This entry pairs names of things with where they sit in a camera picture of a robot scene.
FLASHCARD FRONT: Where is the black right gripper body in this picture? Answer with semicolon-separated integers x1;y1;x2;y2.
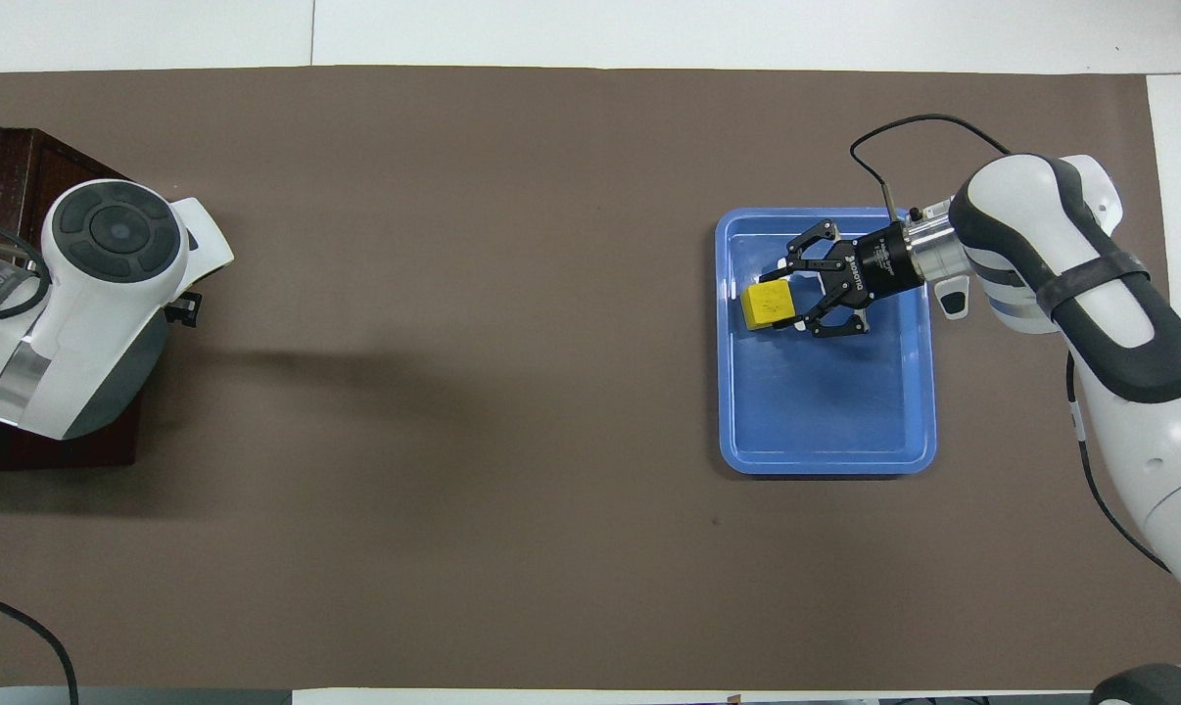
840;222;923;304

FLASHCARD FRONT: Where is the yellow cube block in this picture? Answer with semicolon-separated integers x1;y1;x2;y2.
741;280;798;333

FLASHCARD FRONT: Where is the blue plastic tray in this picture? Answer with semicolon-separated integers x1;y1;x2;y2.
715;207;938;477

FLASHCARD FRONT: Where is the dark wooden cabinet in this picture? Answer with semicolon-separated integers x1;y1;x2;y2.
0;127;175;473

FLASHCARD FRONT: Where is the brown paper table mat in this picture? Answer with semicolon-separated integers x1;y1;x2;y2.
0;65;1181;691

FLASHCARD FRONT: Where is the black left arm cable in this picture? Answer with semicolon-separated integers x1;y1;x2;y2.
0;219;81;705

